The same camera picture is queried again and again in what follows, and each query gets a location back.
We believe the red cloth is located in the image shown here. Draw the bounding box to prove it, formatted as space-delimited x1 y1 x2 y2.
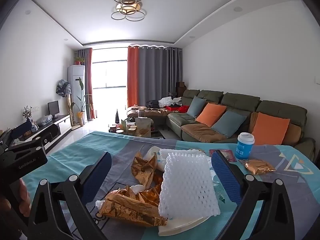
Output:
165 105 190 113

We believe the cluster of small jars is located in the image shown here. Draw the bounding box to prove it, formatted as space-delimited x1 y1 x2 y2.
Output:
109 120 137 133

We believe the small gold foil wrapper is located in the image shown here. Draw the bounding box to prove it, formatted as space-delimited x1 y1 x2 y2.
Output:
244 159 275 175

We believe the tall potted leafy plant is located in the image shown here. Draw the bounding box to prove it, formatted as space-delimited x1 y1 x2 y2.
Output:
70 77 92 126

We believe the brown cardboard box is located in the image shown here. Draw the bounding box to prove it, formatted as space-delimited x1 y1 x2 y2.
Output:
176 81 187 95

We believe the blue cup with white lid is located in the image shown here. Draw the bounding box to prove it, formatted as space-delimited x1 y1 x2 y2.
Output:
236 132 255 160

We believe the blue-grey cushion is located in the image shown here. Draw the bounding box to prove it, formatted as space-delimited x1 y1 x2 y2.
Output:
212 110 247 138
187 96 207 118

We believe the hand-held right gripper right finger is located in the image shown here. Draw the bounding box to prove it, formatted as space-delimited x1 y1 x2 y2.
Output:
211 149 295 240

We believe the pile of white clothes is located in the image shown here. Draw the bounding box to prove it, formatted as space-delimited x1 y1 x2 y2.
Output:
159 96 182 107

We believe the brown paper bag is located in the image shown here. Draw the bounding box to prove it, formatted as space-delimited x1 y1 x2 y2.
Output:
136 117 152 137

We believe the large window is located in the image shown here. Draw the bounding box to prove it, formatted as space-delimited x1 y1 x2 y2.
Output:
91 47 128 118

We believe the cloth-covered standing fan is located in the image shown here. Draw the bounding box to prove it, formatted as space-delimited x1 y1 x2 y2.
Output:
55 79 72 128

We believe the small bonsai plant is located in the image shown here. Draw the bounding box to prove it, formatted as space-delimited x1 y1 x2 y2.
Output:
22 106 33 120

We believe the red snack packet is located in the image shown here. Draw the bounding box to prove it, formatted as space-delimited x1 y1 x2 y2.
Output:
209 149 237 162

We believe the white dotted paper cup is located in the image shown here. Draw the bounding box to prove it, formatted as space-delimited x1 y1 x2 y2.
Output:
146 146 163 170

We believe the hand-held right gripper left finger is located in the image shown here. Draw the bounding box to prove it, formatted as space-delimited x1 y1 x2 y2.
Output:
26 151 112 240

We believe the large gold foil package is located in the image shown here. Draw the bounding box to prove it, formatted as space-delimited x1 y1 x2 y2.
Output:
99 184 168 227

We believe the white tissue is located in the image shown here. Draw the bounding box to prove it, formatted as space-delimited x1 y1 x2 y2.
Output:
95 200 108 212
129 184 143 195

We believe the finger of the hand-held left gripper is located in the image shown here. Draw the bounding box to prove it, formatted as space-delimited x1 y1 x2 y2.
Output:
10 121 34 142
4 139 45 157

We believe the dark glass coffee table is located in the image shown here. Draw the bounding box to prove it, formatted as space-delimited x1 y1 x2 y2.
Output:
109 110 160 138

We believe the ring ceiling lamp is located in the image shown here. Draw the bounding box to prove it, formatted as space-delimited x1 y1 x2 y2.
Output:
111 0 147 22

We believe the green and brown sofa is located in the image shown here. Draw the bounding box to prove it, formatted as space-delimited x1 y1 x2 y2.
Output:
126 89 316 155

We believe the black monitor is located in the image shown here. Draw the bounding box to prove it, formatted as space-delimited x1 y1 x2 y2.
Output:
47 100 60 120

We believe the white standing air conditioner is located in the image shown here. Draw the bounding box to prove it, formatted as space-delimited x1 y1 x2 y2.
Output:
67 65 85 125

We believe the white folded paper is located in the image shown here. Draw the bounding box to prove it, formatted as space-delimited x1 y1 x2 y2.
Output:
158 214 213 237

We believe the crumpled gold foil wrapper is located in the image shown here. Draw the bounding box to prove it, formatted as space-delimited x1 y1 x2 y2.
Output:
131 151 164 190

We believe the printed teal grey tablecloth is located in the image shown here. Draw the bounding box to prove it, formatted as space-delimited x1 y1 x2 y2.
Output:
20 130 315 240

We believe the white foam fruit net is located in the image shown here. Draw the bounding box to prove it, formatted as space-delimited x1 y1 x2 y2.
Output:
158 151 221 218
159 148 212 164

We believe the person's left hand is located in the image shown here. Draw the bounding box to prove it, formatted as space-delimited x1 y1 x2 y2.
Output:
17 180 32 215

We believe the orange cushion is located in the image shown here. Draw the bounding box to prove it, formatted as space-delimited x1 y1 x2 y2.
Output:
251 112 290 145
195 103 227 127

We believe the white and black tv cabinet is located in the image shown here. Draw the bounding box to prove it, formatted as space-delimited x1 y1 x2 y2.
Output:
15 114 71 153

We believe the orange and grey curtain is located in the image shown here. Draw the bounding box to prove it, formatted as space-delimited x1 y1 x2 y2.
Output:
76 47 97 120
127 45 183 108

